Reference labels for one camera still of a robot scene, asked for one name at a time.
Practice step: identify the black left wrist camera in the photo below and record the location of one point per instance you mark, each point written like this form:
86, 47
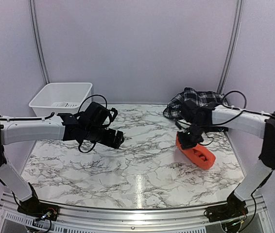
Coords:
96, 114

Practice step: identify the black white plaid skirt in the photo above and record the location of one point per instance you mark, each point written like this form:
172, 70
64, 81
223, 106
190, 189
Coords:
197, 98

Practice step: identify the orange garment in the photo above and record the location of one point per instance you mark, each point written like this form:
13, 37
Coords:
199, 155

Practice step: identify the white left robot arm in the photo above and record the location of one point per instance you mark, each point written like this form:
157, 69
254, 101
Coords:
62, 127

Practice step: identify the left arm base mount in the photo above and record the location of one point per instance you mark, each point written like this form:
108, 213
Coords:
39, 212

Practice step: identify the aluminium corner post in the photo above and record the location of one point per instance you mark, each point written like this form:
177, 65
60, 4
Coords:
232, 45
37, 41

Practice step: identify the left aluminium corner post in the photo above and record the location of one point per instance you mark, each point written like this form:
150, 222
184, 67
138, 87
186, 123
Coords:
37, 41

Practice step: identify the white plastic laundry bin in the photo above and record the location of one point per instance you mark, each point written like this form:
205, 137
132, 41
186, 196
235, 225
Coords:
61, 98

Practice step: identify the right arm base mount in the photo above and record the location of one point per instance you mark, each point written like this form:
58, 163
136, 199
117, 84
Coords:
224, 212

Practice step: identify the right aluminium corner post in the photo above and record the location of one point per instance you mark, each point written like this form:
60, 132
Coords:
232, 45

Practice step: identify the aluminium front frame rail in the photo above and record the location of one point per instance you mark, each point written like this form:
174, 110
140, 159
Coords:
78, 219

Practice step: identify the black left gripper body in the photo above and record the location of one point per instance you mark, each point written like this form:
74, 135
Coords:
94, 135

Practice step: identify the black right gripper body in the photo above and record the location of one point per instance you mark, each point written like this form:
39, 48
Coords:
194, 136

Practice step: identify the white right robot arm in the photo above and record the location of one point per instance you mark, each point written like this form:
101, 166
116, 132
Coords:
261, 127

